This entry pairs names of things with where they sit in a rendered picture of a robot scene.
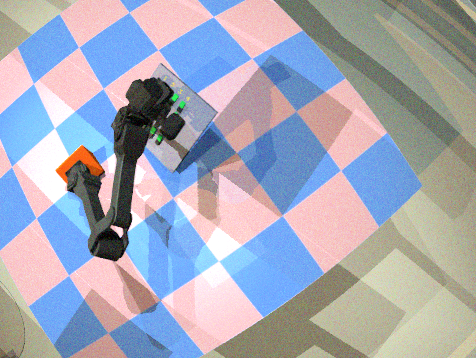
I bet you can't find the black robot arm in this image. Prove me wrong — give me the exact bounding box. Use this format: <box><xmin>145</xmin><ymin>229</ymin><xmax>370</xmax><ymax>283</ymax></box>
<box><xmin>65</xmin><ymin>77</ymin><xmax>174</xmax><ymax>262</ymax></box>

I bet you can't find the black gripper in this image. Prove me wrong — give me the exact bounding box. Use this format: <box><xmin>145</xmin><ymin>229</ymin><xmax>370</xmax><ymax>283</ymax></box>
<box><xmin>125</xmin><ymin>79</ymin><xmax>186</xmax><ymax>140</ymax></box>

